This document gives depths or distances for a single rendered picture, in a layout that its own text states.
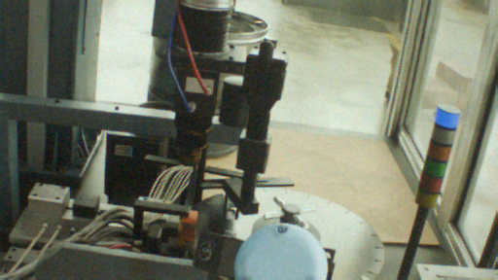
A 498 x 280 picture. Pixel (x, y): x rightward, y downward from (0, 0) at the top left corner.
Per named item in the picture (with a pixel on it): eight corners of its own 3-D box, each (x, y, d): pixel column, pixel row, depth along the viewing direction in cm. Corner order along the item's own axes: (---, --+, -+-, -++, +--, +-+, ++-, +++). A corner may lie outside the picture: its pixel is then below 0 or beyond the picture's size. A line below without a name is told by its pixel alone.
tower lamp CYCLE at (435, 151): (445, 153, 118) (448, 137, 116) (451, 162, 114) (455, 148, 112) (423, 149, 117) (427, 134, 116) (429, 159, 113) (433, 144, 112)
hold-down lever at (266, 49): (284, 42, 91) (265, 35, 91) (281, 46, 85) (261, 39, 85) (266, 94, 93) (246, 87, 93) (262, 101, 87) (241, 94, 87)
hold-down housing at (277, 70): (271, 166, 100) (292, 37, 91) (267, 180, 96) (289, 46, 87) (236, 159, 101) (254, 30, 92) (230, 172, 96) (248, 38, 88)
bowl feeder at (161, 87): (252, 128, 198) (268, 13, 183) (252, 175, 170) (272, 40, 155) (150, 117, 196) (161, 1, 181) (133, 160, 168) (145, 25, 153)
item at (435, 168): (441, 167, 119) (444, 154, 118) (447, 178, 115) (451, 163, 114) (419, 164, 119) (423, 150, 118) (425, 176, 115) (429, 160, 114)
